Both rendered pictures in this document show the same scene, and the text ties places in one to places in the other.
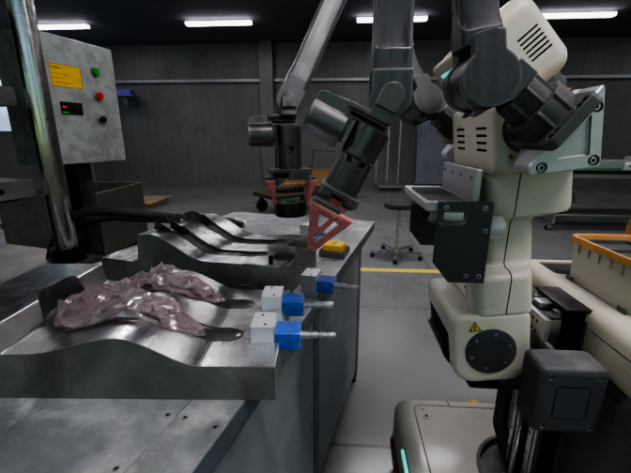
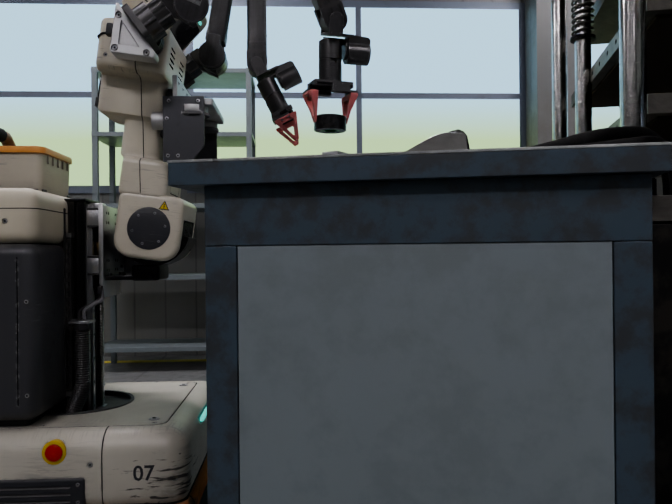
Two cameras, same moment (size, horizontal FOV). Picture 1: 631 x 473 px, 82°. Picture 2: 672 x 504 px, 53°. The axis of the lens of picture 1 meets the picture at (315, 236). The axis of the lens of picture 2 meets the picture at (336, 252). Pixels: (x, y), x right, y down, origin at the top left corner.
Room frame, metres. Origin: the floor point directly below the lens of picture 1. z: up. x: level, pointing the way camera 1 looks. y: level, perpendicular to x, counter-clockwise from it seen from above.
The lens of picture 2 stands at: (2.56, -0.14, 0.66)
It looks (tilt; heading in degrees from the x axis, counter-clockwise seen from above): 0 degrees down; 173
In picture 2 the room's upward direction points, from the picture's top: 1 degrees counter-clockwise
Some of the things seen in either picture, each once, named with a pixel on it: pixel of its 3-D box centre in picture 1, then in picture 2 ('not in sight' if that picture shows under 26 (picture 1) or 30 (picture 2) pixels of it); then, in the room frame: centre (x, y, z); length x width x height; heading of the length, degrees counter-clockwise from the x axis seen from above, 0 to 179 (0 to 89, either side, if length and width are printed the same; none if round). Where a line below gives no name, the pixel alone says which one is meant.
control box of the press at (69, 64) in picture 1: (91, 249); not in sight; (1.35, 0.88, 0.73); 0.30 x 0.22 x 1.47; 162
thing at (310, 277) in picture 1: (330, 284); not in sight; (0.78, -0.04, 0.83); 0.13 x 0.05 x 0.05; 74
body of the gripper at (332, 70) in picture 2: (289, 160); (330, 76); (0.92, 0.06, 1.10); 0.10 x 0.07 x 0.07; 103
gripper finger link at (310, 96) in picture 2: (300, 189); (319, 103); (0.92, 0.04, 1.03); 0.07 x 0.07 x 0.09; 13
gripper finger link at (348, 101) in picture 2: (280, 190); (340, 105); (0.91, 0.09, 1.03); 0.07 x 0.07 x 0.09; 13
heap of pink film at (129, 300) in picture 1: (140, 295); not in sight; (0.57, 0.30, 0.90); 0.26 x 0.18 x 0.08; 89
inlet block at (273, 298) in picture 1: (298, 304); not in sight; (0.62, 0.03, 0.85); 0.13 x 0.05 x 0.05; 89
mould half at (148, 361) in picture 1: (139, 319); not in sight; (0.56, 0.30, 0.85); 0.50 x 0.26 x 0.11; 89
